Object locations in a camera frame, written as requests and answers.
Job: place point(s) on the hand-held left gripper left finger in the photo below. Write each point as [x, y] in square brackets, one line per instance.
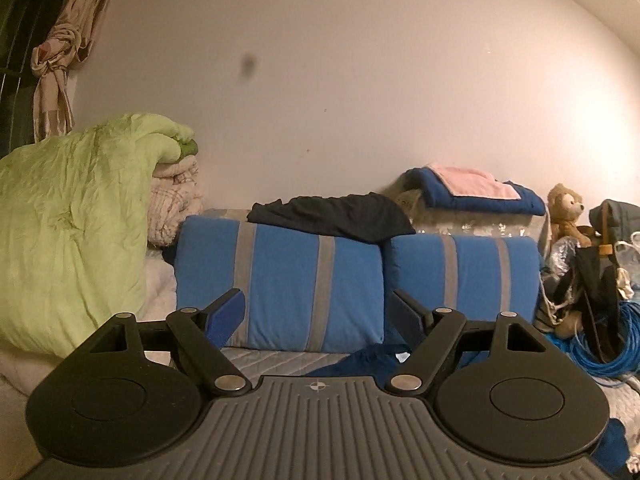
[225, 317]

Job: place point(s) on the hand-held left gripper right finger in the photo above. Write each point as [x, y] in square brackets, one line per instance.
[407, 317]

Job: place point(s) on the dark blue garment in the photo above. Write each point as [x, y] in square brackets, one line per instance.
[370, 360]

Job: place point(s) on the blue grey-striped pillow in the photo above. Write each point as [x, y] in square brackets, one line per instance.
[470, 280]
[285, 285]

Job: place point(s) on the grey quilted mattress pad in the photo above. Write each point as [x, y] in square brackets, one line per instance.
[280, 360]

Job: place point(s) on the silver patterned bedding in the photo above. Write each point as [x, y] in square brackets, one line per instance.
[475, 224]

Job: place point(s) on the black garment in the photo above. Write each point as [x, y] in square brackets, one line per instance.
[340, 215]

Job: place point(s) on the cream plaid blanket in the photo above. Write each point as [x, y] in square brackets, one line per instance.
[172, 200]

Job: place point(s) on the folded blue blanket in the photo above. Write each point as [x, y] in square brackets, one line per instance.
[480, 202]

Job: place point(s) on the pink towel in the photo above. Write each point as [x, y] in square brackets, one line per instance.
[475, 182]

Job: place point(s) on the green quilt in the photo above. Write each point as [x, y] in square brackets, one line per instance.
[75, 240]

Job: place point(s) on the black bag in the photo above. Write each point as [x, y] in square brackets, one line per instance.
[592, 285]

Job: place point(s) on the brown teddy bear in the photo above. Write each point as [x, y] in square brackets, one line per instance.
[565, 210]

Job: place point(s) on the cream cloth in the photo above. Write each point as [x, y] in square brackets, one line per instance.
[625, 282]

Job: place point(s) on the grey backpack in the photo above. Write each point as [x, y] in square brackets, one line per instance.
[617, 220]

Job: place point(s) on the white plastic bag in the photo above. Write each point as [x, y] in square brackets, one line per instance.
[631, 250]

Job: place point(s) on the pink patterned curtain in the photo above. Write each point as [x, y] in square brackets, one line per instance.
[55, 75]

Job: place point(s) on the dark window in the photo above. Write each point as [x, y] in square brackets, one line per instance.
[15, 35]

